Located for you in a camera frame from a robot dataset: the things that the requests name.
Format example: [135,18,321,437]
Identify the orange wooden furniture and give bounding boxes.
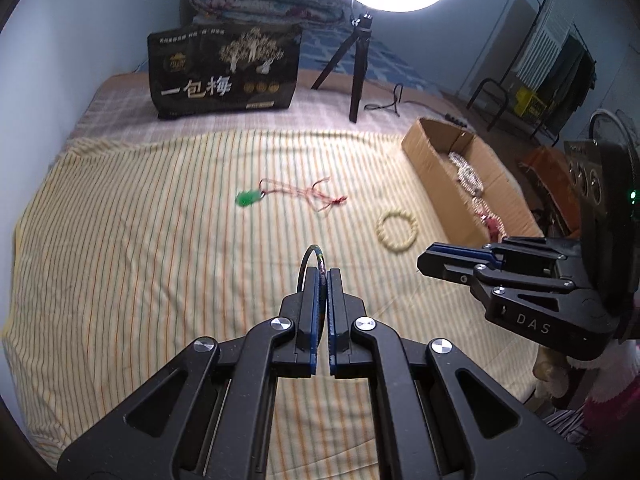
[518,146,580,238]

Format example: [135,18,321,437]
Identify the dark hanging clothes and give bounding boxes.
[538,35,597,134]

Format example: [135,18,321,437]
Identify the black snack bag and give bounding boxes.
[148,24,303,119]

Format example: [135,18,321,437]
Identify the small white pearl necklace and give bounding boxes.
[470,196,501,221]

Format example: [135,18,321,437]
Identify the yellow striped cloth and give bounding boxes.
[2,130,537,465]

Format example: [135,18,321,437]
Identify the blue bangle bracelet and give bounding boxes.
[296,244,329,293]

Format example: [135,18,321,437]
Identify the pink checked bed sheet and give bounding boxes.
[68,70,469,143]

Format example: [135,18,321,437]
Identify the white striped hanging towel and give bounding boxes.
[514,0,573,91]

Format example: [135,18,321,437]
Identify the brown cardboard box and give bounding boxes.
[401,117,542,248]

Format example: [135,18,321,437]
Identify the cream bead bracelet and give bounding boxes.
[375,210,420,254]

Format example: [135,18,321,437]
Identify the blue patterned bed cover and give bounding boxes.
[297,24,442,97]

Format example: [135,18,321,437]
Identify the yellow black box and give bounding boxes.
[514,86,547,120]

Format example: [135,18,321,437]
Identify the large white pearl necklace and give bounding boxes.
[446,149,486,198]

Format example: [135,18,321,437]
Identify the black tripod stand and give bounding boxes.
[310,11,377,124]

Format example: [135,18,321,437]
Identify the black clothes rack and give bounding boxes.
[465,0,598,146]

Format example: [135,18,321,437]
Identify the black power cable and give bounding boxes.
[363,82,471,126]

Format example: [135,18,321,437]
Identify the green jade pendant red cord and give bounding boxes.
[234,175,350,214]

